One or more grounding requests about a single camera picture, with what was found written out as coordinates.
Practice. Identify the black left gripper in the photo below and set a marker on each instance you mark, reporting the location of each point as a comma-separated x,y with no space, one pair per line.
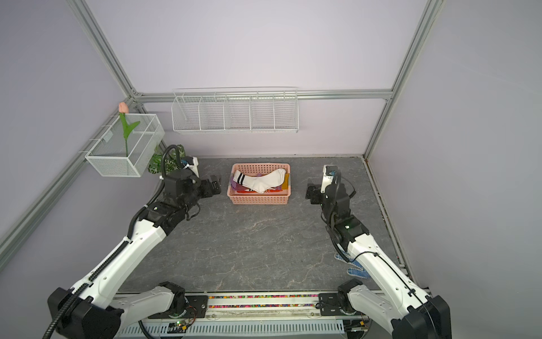
214,186

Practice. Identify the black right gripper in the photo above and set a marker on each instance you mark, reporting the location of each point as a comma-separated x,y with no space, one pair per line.
315,194

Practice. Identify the purple striped sock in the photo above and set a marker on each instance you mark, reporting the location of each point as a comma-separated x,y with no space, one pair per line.
237,184

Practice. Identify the plain white sock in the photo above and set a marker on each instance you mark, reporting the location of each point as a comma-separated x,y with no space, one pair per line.
262,180

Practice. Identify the red christmas sock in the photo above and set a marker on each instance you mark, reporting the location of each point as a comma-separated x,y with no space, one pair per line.
267,192

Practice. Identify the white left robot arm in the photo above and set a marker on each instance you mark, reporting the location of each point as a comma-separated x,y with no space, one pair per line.
110,271

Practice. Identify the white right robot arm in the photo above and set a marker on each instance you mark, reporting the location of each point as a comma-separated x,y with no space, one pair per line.
385,279

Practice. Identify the pink plastic basket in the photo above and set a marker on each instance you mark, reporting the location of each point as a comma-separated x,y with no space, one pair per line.
260,177

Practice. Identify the potted green plant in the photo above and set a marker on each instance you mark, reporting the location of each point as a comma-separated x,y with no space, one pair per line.
171,164

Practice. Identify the pink artificial tulip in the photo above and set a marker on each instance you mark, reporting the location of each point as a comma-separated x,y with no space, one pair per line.
127,127

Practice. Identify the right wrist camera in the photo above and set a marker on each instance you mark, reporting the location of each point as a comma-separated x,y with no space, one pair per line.
329,172

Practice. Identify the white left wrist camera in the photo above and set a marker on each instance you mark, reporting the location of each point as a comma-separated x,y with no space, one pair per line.
190,163

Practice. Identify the white wire wall shelf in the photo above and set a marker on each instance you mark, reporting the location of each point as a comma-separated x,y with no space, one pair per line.
248,109

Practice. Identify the white mesh wall box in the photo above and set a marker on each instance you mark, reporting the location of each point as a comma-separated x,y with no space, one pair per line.
108,157

